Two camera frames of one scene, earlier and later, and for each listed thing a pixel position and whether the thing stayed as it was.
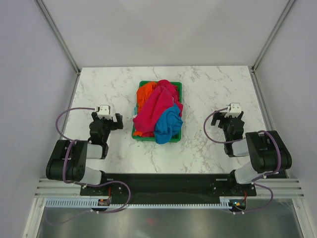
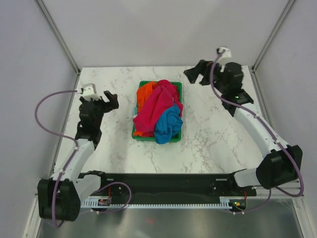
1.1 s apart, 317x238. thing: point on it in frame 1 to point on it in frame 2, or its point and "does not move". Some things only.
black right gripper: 221,116 to 203,68
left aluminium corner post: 59,36 does not move
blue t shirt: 169,123 does not move
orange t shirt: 143,93 does not move
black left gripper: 94,116 to 113,104
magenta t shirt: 162,99 does not move
